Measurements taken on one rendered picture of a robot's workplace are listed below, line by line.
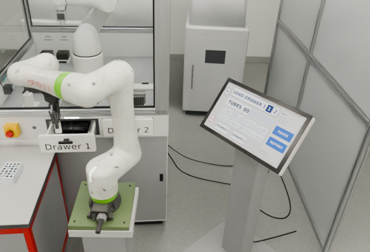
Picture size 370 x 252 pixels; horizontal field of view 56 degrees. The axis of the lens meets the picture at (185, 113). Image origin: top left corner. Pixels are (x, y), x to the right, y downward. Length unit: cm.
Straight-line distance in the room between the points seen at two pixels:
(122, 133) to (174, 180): 151
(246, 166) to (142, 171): 70
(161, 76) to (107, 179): 68
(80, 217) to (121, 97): 58
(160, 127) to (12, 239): 93
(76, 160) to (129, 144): 74
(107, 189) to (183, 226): 118
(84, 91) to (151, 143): 93
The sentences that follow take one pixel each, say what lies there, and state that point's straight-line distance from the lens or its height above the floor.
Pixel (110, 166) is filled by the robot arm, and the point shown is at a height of 104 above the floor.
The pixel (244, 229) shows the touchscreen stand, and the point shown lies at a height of 35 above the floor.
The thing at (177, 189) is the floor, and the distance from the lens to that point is 290.
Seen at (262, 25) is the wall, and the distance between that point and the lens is 522.
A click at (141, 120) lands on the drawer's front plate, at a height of 92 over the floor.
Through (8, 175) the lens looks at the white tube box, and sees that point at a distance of 198.
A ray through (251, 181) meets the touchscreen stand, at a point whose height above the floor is 72.
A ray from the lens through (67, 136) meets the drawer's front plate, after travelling 193.
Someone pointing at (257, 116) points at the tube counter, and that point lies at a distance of 175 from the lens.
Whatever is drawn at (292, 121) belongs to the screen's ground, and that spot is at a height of 115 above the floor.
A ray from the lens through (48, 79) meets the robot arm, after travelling 143.
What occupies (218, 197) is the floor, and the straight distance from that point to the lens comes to 286.
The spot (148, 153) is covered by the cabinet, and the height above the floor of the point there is 67.
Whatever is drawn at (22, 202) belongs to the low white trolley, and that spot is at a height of 76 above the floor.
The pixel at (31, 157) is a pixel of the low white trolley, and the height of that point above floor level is 76.
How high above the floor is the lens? 199
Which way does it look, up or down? 31 degrees down
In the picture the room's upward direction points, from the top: 3 degrees clockwise
